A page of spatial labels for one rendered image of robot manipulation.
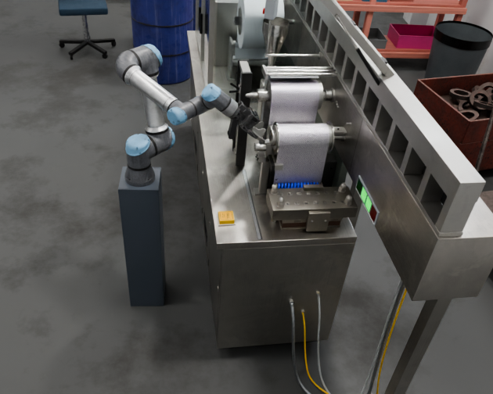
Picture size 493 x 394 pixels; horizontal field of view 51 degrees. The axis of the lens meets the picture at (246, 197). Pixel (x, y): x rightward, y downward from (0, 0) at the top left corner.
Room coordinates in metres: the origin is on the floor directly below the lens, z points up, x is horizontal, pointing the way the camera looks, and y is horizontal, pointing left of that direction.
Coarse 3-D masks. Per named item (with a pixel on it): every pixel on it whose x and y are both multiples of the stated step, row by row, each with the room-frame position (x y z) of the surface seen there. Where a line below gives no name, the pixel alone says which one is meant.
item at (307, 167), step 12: (288, 156) 1.97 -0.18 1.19; (300, 156) 1.98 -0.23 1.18; (312, 156) 1.99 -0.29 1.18; (324, 156) 2.00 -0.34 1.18; (288, 168) 1.97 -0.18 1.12; (300, 168) 1.98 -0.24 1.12; (312, 168) 1.99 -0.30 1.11; (276, 180) 1.96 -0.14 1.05; (288, 180) 1.97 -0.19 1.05; (300, 180) 1.98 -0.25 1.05; (312, 180) 1.99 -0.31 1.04
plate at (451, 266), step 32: (320, 64) 2.59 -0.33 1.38; (352, 128) 2.01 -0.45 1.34; (352, 160) 1.93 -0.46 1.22; (384, 160) 1.66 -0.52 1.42; (384, 192) 1.59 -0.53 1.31; (384, 224) 1.52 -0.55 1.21; (416, 224) 1.33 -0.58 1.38; (480, 224) 1.29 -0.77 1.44; (416, 256) 1.27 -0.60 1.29; (448, 256) 1.21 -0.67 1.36; (480, 256) 1.24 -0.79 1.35; (416, 288) 1.20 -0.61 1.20; (448, 288) 1.23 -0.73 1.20; (480, 288) 1.25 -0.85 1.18
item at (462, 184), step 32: (320, 32) 2.71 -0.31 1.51; (352, 64) 2.26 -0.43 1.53; (352, 96) 2.10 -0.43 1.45; (384, 96) 1.80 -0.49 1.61; (384, 128) 1.82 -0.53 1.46; (416, 128) 1.52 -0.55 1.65; (416, 160) 1.52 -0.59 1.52; (448, 160) 1.32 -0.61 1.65; (416, 192) 1.41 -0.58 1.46; (448, 192) 1.24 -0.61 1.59; (480, 192) 1.23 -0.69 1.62; (448, 224) 1.22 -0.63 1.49
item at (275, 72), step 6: (264, 66) 2.31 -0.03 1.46; (270, 66) 2.33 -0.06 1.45; (276, 66) 2.33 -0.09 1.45; (282, 66) 2.34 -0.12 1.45; (288, 66) 2.34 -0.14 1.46; (294, 66) 2.35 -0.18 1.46; (300, 66) 2.36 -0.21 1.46; (306, 66) 2.36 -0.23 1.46; (312, 66) 2.37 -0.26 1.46; (318, 66) 2.38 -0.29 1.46; (324, 66) 2.38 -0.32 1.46; (330, 66) 2.39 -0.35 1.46; (264, 72) 2.26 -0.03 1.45; (270, 72) 2.29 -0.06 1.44; (276, 72) 2.29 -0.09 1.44; (282, 72) 2.30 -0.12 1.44; (288, 72) 2.30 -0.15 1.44; (294, 72) 2.31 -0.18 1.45; (300, 72) 2.32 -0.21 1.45; (306, 72) 2.32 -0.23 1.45; (312, 72) 2.33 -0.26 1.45; (318, 72) 2.33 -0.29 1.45; (324, 72) 2.34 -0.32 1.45; (330, 72) 2.35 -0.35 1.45; (264, 78) 2.25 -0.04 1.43
